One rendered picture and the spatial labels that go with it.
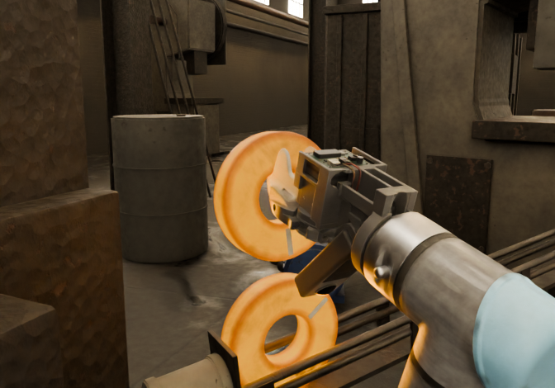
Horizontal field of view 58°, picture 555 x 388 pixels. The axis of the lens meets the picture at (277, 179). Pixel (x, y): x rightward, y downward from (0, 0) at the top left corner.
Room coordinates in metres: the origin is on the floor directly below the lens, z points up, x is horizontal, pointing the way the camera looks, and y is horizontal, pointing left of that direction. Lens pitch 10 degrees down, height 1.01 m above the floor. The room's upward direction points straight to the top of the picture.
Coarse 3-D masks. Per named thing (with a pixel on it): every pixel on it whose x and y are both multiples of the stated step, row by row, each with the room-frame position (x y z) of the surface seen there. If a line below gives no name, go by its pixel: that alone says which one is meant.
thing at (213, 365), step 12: (204, 360) 0.54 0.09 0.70; (216, 360) 0.53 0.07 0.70; (180, 372) 0.52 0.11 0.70; (192, 372) 0.52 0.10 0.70; (204, 372) 0.52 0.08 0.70; (216, 372) 0.52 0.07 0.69; (228, 372) 0.52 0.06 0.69; (144, 384) 0.51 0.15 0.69; (156, 384) 0.50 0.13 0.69; (168, 384) 0.50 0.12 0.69; (180, 384) 0.50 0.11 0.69; (192, 384) 0.51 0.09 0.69; (204, 384) 0.51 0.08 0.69; (216, 384) 0.51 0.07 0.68; (228, 384) 0.52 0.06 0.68
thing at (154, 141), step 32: (128, 128) 2.90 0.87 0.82; (160, 128) 2.88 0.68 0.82; (192, 128) 3.00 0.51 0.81; (128, 160) 2.90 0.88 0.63; (160, 160) 2.88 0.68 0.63; (192, 160) 2.99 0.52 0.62; (128, 192) 2.91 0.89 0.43; (160, 192) 2.88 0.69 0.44; (192, 192) 2.99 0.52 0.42; (128, 224) 2.92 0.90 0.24; (160, 224) 2.88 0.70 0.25; (192, 224) 2.98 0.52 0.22; (128, 256) 2.92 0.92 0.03; (160, 256) 2.88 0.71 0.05; (192, 256) 2.98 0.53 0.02
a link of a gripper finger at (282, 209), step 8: (272, 192) 0.54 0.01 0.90; (272, 200) 0.53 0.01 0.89; (280, 200) 0.52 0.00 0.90; (272, 208) 0.52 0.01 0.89; (280, 208) 0.50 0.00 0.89; (288, 208) 0.50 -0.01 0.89; (296, 208) 0.50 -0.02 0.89; (280, 216) 0.50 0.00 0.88; (288, 216) 0.49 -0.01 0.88; (296, 216) 0.49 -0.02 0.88; (288, 224) 0.49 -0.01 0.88; (296, 224) 0.49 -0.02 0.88; (304, 224) 0.49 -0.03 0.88
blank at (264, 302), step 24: (264, 288) 0.56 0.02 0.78; (288, 288) 0.57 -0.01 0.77; (240, 312) 0.55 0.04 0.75; (264, 312) 0.56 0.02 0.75; (288, 312) 0.57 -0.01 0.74; (312, 312) 0.59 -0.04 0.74; (336, 312) 0.61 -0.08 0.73; (240, 336) 0.54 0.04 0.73; (264, 336) 0.56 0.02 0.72; (312, 336) 0.59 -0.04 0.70; (336, 336) 0.61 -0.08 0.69; (240, 360) 0.54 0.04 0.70; (264, 360) 0.56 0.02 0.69; (288, 360) 0.58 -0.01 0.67
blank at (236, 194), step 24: (240, 144) 0.58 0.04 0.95; (264, 144) 0.57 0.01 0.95; (288, 144) 0.58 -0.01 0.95; (312, 144) 0.60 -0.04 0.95; (240, 168) 0.55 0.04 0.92; (264, 168) 0.57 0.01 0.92; (216, 192) 0.56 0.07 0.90; (240, 192) 0.55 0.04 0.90; (216, 216) 0.56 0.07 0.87; (240, 216) 0.55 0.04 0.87; (264, 216) 0.57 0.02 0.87; (240, 240) 0.55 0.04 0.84; (264, 240) 0.56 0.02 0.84; (288, 240) 0.58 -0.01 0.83
